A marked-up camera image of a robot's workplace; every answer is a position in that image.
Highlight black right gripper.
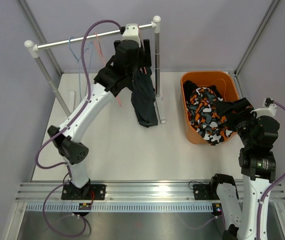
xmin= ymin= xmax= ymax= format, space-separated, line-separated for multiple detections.
xmin=214 ymin=97 xmax=260 ymax=148

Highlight pink wire hanger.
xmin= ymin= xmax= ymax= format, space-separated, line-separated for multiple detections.
xmin=93 ymin=31 xmax=124 ymax=108
xmin=138 ymin=27 xmax=148 ymax=75

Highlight orange camouflage shorts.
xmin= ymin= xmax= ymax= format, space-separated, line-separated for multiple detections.
xmin=186 ymin=87 xmax=235 ymax=146

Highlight dark green shorts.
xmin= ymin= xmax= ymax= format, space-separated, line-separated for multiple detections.
xmin=129 ymin=67 xmax=158 ymax=128

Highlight black shorts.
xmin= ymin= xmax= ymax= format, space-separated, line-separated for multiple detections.
xmin=183 ymin=80 xmax=224 ymax=106

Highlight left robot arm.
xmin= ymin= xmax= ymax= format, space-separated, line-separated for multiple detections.
xmin=47 ymin=39 xmax=158 ymax=200

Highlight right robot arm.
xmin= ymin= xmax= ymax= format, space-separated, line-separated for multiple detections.
xmin=209 ymin=97 xmax=280 ymax=240

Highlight orange plastic laundry basket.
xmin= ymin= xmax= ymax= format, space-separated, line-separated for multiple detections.
xmin=180 ymin=71 xmax=240 ymax=145

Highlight metal clothes rack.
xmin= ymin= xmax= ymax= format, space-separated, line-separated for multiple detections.
xmin=24 ymin=15 xmax=166 ymax=124

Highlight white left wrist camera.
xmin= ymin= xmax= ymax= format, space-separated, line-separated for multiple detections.
xmin=121 ymin=23 xmax=142 ymax=47

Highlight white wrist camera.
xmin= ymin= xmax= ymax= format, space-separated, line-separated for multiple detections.
xmin=251 ymin=97 xmax=277 ymax=118
xmin=121 ymin=23 xmax=142 ymax=47

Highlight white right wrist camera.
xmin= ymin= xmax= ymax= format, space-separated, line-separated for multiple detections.
xmin=251 ymin=97 xmax=277 ymax=118

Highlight blue wire hanger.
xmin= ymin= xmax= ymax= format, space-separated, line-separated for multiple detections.
xmin=68 ymin=36 xmax=94 ymax=102

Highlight white slotted cable duct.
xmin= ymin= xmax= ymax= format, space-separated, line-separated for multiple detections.
xmin=26 ymin=201 xmax=213 ymax=213

